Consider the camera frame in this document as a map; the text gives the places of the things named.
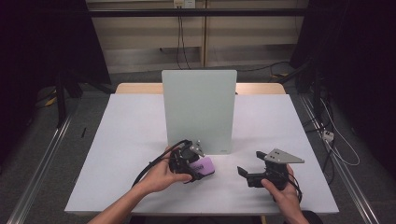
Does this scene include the white wall socket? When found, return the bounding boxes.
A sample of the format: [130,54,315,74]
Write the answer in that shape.
[173,0,197,9]

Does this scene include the black metal stand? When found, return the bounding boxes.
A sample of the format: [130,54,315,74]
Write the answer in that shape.
[54,70,84,129]

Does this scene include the white power strip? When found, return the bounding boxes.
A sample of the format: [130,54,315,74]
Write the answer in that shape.
[321,130,335,144]

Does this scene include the white cable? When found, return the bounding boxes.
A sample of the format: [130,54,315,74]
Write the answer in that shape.
[319,97,361,167]

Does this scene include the black horizontal bar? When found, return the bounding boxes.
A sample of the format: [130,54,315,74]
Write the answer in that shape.
[88,8,309,18]

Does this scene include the person's left hand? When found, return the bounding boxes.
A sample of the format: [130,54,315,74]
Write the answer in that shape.
[132,146,193,196]

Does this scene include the person's right hand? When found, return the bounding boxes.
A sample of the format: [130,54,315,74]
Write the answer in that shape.
[261,163,304,219]

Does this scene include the metal floor rail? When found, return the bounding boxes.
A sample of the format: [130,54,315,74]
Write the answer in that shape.
[298,92,381,224]
[6,102,79,224]

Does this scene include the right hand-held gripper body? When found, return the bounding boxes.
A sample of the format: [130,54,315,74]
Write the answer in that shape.
[246,147,305,191]

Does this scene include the black curtain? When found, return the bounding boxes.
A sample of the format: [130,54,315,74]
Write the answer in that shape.
[289,0,396,180]
[0,0,112,162]

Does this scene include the white table mat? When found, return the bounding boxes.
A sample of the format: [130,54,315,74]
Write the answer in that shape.
[64,92,340,216]

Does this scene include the hand-held gripper black cable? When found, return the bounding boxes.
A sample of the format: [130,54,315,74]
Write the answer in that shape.
[132,138,193,188]
[287,172,304,203]

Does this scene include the black hanging cables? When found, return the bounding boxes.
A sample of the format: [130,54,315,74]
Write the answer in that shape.
[176,15,191,70]

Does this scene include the wooden table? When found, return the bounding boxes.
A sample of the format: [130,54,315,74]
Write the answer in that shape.
[115,82,287,95]

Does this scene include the wooden wall post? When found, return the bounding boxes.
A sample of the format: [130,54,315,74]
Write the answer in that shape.
[200,0,209,68]

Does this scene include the right hand-held gripper black cable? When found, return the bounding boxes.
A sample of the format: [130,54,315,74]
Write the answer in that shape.
[287,172,304,203]

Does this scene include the white glass writing board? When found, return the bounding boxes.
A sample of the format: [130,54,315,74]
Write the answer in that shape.
[161,69,238,156]

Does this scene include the purple board eraser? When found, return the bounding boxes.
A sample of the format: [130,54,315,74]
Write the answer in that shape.
[189,156,216,179]

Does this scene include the black floor cable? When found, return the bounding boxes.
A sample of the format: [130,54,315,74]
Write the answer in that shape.
[236,61,291,73]

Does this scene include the left hand-held gripper black cable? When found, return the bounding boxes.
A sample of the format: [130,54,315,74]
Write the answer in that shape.
[132,138,193,188]

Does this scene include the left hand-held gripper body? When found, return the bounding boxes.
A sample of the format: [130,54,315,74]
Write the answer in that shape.
[168,139,206,183]

